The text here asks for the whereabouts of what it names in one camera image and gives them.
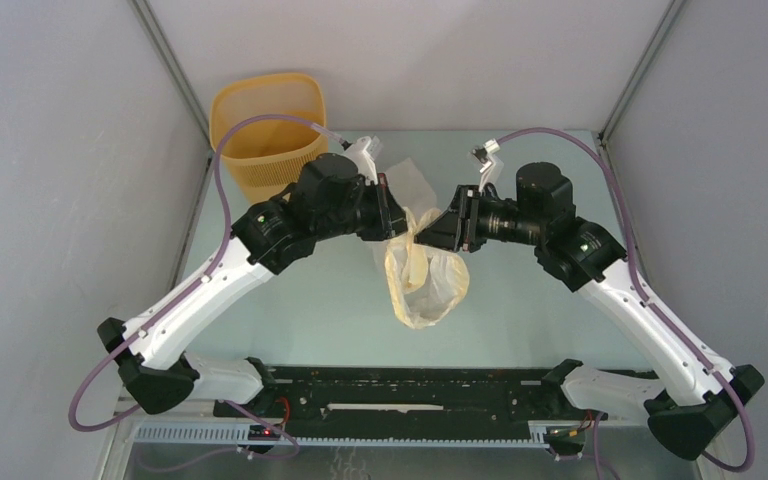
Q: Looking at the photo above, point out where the translucent yellowish trash bag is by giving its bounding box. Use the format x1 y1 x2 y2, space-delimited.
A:
373 158 470 330

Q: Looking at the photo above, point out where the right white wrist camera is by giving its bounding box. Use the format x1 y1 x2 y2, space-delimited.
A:
471 139 504 193

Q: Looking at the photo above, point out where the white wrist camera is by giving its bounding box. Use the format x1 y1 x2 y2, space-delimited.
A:
343 136 382 184
471 139 504 193

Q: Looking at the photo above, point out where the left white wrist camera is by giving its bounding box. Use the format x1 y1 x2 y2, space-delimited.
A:
343 136 382 184

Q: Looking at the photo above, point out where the small lit circuit board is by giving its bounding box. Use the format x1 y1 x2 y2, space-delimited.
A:
247 425 282 441

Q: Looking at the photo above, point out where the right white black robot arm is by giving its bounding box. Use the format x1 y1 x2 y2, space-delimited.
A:
415 162 764 460

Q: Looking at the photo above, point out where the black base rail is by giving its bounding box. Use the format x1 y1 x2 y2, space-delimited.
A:
243 366 595 454

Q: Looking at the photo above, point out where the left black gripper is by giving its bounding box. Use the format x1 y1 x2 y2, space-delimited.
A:
315 173 417 242

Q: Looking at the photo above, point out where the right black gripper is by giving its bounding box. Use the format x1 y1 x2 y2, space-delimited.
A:
413 185 544 254

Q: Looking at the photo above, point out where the orange plastic trash bin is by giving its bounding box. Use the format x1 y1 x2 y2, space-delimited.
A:
209 73 329 203

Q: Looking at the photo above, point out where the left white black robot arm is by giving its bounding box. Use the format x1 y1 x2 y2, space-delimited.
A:
98 153 407 417

